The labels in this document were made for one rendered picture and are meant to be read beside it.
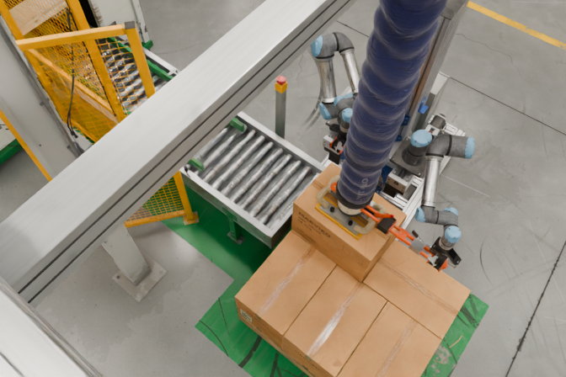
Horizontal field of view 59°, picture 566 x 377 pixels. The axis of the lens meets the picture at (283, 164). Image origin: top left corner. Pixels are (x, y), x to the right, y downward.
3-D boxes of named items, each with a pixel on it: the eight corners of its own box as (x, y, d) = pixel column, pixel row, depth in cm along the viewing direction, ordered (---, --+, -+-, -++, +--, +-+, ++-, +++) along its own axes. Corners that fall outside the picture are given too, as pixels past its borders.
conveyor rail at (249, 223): (57, 88, 430) (49, 74, 414) (61, 85, 433) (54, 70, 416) (268, 246, 359) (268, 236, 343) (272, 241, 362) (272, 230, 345)
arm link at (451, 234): (461, 225, 259) (462, 240, 254) (455, 234, 268) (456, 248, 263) (446, 222, 259) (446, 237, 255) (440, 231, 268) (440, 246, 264)
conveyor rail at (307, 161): (114, 45, 458) (109, 30, 442) (119, 43, 460) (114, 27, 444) (321, 184, 387) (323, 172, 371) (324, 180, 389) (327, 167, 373)
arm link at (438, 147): (429, 129, 265) (417, 221, 262) (451, 132, 265) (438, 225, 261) (424, 132, 277) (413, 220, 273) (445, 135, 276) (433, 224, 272)
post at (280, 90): (274, 157, 447) (274, 82, 361) (278, 152, 450) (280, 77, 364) (280, 161, 445) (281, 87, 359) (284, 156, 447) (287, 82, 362)
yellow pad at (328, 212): (313, 208, 316) (314, 204, 312) (323, 197, 320) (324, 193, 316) (357, 241, 305) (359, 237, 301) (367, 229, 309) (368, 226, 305)
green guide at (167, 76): (103, 39, 441) (100, 31, 434) (112, 32, 446) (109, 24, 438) (242, 132, 392) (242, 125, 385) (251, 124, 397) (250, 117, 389)
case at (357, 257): (291, 228, 352) (292, 202, 318) (326, 190, 368) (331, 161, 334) (360, 283, 333) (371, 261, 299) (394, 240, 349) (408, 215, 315)
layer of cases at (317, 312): (237, 313, 360) (234, 296, 326) (319, 215, 402) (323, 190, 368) (379, 429, 324) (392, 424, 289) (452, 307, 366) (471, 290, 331)
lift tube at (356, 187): (328, 195, 297) (352, 78, 208) (349, 170, 307) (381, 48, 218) (359, 216, 291) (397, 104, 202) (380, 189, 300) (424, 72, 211)
